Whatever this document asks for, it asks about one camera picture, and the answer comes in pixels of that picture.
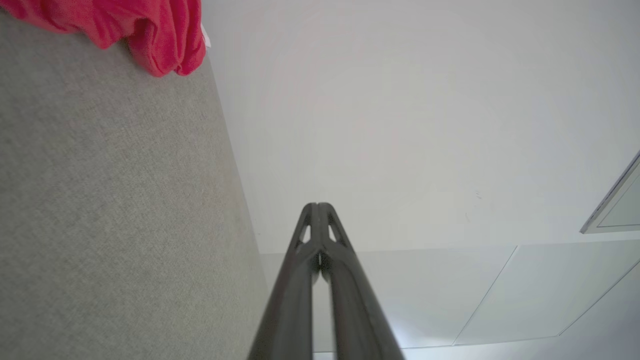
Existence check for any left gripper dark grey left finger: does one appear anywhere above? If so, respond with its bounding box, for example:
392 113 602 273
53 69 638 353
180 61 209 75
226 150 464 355
247 202 321 360

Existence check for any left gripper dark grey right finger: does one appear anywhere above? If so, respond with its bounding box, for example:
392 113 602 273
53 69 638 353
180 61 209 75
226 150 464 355
319 202 406 360

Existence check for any red Bulls basketball jersey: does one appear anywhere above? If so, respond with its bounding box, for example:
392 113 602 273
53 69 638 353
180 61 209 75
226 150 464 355
0 0 212 77

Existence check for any grey fabric sofa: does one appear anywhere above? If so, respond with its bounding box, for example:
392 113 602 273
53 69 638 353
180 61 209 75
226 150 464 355
0 10 271 360

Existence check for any grey framed glass panel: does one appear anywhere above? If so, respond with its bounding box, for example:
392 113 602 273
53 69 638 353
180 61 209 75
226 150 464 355
580 150 640 235

